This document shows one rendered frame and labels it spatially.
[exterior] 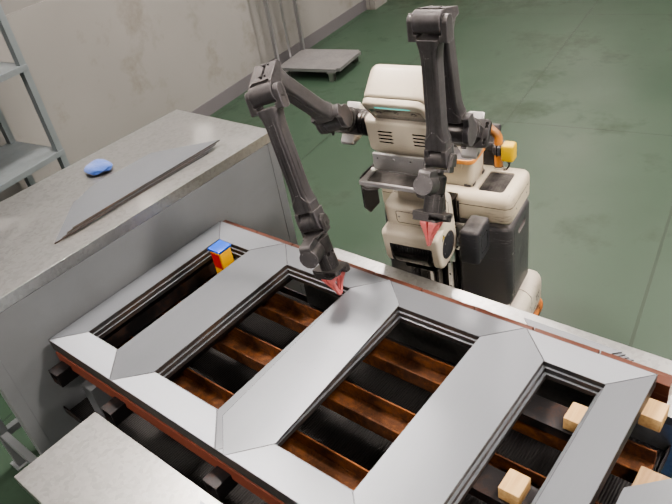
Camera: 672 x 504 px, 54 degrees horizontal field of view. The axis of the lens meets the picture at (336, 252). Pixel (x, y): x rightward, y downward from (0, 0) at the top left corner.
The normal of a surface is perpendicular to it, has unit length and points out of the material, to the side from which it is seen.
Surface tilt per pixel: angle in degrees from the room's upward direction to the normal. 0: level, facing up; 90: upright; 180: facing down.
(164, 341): 0
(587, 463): 0
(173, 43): 90
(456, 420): 0
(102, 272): 90
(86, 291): 90
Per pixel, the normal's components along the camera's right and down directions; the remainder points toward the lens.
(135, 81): 0.85, 0.18
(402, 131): -0.47, 0.67
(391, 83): -0.44, -0.22
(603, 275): -0.15, -0.81
